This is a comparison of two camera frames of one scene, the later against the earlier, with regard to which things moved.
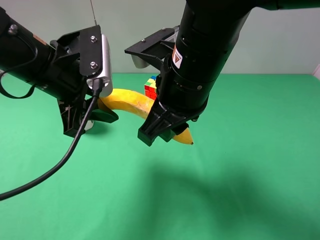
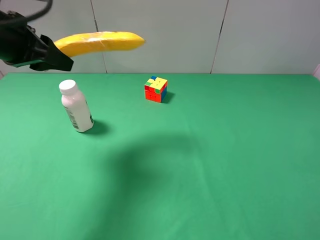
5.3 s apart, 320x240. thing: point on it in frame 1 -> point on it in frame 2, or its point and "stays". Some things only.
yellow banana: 122,99 -> 70,44
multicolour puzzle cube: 150,87 stays
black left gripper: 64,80 -> 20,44
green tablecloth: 252,172 stays
